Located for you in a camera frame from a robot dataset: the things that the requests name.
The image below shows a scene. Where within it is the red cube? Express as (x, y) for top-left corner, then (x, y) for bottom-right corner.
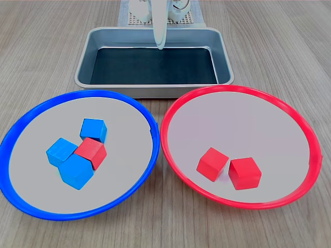
(228, 157), (262, 191)
(74, 137), (108, 171)
(196, 147), (230, 182)

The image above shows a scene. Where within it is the red-rimmed white plate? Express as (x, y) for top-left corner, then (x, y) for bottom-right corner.
(160, 84), (323, 210)

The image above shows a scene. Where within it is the grey cloth mat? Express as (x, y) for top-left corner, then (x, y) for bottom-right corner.
(117, 0), (207, 27)

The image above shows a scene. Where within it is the steel tray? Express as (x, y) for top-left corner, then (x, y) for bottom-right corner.
(74, 26), (235, 99)

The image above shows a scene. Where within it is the blue cube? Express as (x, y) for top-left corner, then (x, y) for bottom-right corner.
(46, 137), (78, 167)
(79, 118), (108, 144)
(58, 153), (95, 191)

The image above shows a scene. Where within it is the pale perforated base plate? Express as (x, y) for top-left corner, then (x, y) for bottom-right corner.
(128, 9), (195, 26)

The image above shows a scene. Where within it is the blue-rimmed white plate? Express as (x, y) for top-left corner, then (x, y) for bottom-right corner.
(0, 89), (160, 222)

